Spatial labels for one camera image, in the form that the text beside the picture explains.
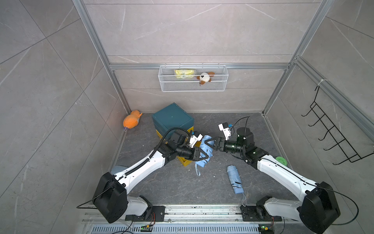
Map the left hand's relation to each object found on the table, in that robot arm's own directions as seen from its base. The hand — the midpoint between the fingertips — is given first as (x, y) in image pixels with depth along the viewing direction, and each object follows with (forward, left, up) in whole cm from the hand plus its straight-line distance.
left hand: (208, 156), depth 72 cm
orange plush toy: (+38, +52, -15) cm, 66 cm away
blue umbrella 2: (-6, -17, -17) cm, 25 cm away
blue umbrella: (+2, 0, +3) cm, 3 cm away
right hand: (+6, -1, +2) cm, 6 cm away
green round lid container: (+4, -48, -17) cm, 51 cm away
